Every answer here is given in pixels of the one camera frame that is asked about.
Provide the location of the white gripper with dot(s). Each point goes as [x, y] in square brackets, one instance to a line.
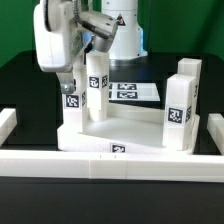
[59, 40]

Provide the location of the white desk top tray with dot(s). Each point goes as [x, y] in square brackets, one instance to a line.
[131, 130]

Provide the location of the white left fence block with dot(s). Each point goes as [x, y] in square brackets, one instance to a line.
[8, 121]

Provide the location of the white fence block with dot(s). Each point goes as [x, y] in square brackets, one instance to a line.
[8, 121]
[215, 127]

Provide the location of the fiducial marker sheet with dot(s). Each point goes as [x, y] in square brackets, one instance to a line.
[121, 91]

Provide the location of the white front fence bar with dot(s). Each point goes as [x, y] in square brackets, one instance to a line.
[55, 164]

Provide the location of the white right fence block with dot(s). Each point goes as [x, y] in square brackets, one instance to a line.
[215, 127]

